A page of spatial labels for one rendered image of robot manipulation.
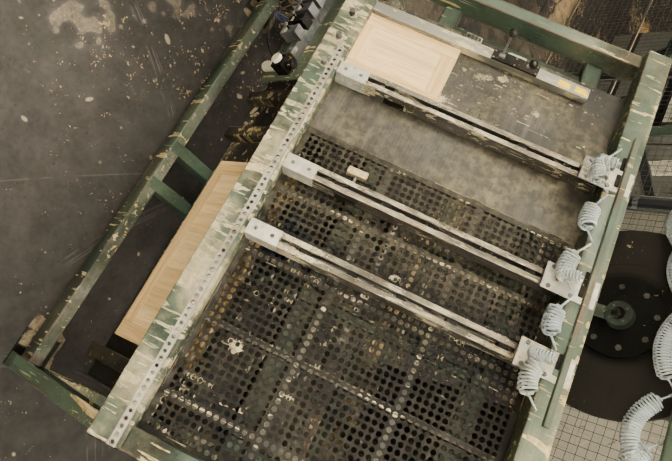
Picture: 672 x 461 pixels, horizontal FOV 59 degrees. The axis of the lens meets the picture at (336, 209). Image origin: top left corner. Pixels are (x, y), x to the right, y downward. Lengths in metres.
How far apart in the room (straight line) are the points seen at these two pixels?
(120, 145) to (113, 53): 0.40
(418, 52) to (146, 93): 1.26
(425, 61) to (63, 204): 1.64
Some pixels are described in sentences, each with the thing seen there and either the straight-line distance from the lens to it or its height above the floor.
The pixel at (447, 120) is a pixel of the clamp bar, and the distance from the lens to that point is 2.34.
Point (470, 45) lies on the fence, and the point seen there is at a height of 1.24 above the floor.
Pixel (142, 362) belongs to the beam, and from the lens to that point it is 2.07.
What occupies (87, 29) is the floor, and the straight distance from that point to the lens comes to 2.84.
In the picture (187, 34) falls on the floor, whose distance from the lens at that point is 3.08.
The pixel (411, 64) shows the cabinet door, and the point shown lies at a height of 1.09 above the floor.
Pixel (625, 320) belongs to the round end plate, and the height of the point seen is 1.88.
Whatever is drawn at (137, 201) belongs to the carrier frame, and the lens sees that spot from 2.71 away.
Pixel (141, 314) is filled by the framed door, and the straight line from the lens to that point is 2.62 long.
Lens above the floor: 2.54
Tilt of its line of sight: 42 degrees down
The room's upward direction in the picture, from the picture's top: 98 degrees clockwise
